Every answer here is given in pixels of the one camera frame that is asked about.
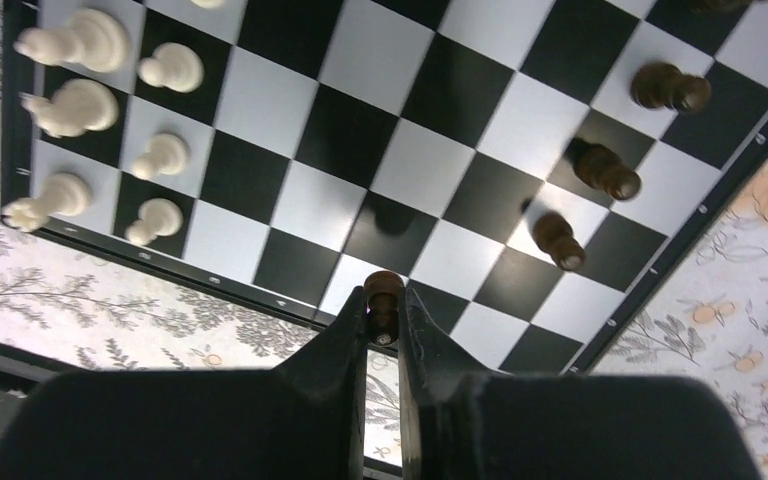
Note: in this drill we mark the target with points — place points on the brown chess pawn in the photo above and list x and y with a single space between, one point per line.
382 292

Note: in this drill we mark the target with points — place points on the black white chess board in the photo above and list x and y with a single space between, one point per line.
428 137

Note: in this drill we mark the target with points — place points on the brown chess piece on board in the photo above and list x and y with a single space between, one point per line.
659 85
602 169

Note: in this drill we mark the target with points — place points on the floral patterned table mat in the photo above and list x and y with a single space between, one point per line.
707 316

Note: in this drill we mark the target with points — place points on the row of white chess pieces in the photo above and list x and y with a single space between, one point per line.
109 116

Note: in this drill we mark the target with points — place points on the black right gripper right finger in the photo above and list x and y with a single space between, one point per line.
440 421

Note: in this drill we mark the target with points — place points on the brown chess piece lying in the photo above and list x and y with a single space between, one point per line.
553 235

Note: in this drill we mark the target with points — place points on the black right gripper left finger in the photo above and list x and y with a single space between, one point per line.
327 378

